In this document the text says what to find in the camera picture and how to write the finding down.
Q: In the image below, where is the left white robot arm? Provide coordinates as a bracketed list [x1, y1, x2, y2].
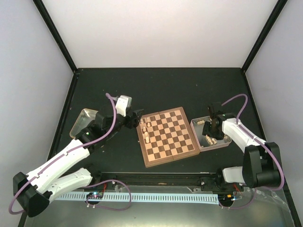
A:
[13, 107, 143, 217]

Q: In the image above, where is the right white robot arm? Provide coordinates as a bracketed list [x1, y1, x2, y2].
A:
[202, 113, 285, 191]

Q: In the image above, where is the wooden chess board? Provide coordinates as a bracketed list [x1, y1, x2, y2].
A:
[136, 107, 200, 167]

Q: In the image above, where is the right controller board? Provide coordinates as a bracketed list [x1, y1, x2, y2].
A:
[218, 194, 242, 202]

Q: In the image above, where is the controller board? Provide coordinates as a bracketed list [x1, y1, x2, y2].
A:
[218, 194, 242, 202]
[86, 192, 103, 200]

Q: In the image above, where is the left controller board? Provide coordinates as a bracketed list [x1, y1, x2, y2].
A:
[86, 192, 103, 200]

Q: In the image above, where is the pink metal tray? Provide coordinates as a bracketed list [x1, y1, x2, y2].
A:
[190, 116, 232, 152]

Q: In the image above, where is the gold metal tray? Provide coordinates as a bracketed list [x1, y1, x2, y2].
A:
[69, 107, 113, 143]

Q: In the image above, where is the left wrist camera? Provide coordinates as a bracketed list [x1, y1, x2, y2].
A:
[116, 95, 132, 117]

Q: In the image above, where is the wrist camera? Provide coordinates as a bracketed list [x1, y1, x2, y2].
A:
[207, 102, 224, 119]
[116, 95, 132, 117]

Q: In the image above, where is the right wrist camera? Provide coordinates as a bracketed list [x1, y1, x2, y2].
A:
[207, 102, 224, 119]

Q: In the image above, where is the black front rail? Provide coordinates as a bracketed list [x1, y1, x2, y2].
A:
[89, 172, 288, 190]

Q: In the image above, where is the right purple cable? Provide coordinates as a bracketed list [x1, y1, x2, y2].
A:
[219, 94, 285, 210]

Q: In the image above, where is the white slotted cable duct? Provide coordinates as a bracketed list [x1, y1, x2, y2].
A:
[57, 192, 219, 205]

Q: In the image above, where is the black frame post left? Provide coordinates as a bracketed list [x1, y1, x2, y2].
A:
[33, 0, 77, 73]

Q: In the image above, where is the black frame post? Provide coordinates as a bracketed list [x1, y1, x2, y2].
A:
[241, 0, 288, 73]
[33, 0, 77, 73]

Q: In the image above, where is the black frame post right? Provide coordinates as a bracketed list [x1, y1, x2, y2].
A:
[241, 0, 288, 73]

